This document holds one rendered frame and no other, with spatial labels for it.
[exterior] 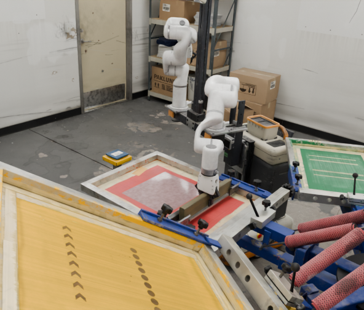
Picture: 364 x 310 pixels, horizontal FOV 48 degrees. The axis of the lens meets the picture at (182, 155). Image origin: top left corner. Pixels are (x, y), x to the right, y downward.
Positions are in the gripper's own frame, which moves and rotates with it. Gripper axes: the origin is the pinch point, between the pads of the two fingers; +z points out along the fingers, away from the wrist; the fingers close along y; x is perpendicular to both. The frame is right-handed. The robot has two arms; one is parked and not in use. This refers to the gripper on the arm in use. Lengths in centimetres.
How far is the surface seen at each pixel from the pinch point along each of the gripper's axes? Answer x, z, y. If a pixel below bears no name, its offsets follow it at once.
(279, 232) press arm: 2.5, -2.6, -40.1
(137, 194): 11.9, 6.0, 35.1
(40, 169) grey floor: -67, 102, 257
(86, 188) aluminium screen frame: 29, 4, 55
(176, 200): 3.0, 6.0, 16.3
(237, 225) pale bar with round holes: 10.7, -2.6, -24.4
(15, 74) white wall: -112, 28, 367
